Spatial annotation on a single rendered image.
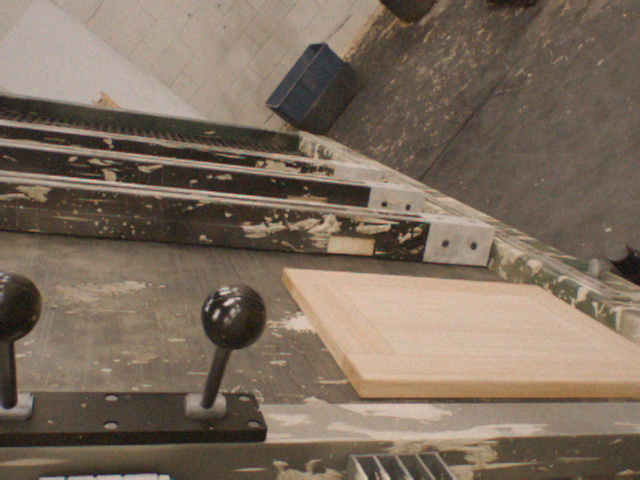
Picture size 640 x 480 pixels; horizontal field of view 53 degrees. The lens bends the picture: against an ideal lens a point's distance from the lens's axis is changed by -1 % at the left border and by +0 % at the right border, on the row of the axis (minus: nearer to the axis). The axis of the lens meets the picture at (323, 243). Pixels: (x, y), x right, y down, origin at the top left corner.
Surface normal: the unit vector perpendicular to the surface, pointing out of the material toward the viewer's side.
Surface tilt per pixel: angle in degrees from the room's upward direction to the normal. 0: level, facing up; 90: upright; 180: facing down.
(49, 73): 90
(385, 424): 60
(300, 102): 90
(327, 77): 90
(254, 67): 90
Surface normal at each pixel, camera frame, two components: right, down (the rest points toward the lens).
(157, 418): 0.17, -0.95
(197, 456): 0.29, 0.29
